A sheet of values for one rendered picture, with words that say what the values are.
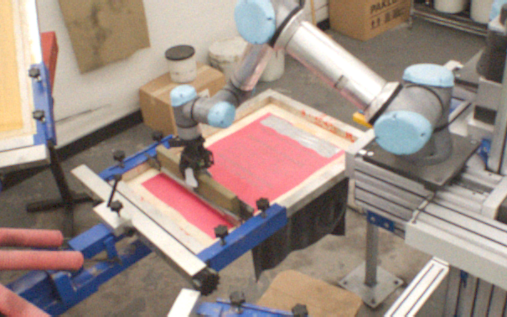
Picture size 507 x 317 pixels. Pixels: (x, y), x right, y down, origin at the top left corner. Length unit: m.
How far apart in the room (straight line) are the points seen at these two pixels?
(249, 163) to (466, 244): 0.88
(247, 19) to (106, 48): 2.57
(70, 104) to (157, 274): 1.39
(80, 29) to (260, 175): 2.04
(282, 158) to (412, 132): 0.83
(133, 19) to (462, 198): 2.84
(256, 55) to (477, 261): 0.77
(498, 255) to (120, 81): 3.08
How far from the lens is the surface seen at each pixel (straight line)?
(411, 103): 1.37
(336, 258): 3.05
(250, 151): 2.15
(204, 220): 1.88
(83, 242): 1.79
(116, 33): 3.91
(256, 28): 1.40
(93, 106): 4.06
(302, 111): 2.29
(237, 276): 3.01
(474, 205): 1.55
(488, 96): 1.72
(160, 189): 2.04
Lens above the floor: 2.19
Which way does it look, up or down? 36 degrees down
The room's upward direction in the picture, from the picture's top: 7 degrees counter-clockwise
